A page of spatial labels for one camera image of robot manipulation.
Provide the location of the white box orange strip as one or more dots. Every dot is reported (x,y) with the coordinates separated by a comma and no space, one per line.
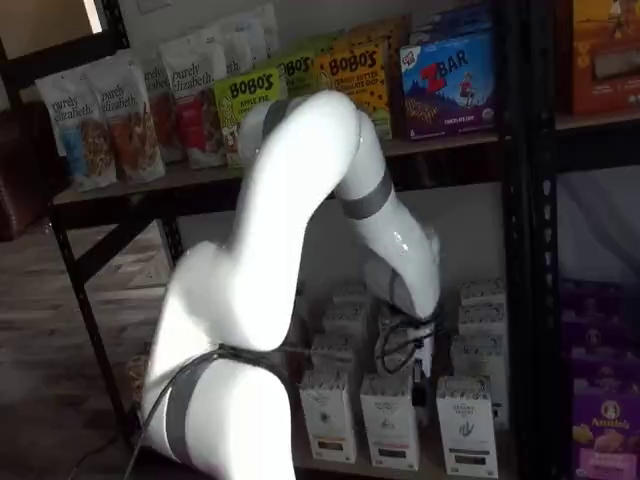
(350,295)
(327,420)
(335,345)
(345,317)

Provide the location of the orange purely elizabeth granola bag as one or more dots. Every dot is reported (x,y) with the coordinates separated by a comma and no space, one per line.
(132,135)

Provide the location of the orange snack box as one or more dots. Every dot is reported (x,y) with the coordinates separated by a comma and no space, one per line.
(605,60)

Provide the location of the red purely elizabeth granola bag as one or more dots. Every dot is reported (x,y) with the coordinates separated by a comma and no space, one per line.
(195,115)

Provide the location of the purple Z Bar box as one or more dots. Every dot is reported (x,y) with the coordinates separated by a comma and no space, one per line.
(450,22)
(450,90)

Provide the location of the green Bobo's apple pie box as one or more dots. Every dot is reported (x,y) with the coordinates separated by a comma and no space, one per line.
(297,70)
(235,95)

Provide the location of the purple Annie's snack box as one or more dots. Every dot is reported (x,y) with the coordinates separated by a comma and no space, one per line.
(605,390)
(600,325)
(607,450)

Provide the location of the black metal shelf rack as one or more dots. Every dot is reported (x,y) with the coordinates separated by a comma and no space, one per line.
(545,250)
(515,225)

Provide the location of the yellow Bobo's peanut butter box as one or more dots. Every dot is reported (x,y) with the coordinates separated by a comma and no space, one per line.
(360,70)
(380,32)

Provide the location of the white box green strip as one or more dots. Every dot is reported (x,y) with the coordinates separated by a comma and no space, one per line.
(482,292)
(481,320)
(477,355)
(465,425)

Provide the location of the blue purely elizabeth granola bag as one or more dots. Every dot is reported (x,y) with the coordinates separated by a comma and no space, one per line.
(75,145)

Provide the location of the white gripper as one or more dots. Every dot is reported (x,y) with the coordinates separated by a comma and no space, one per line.
(426,360)

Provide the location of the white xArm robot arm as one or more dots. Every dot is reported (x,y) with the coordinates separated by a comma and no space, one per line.
(280,200)

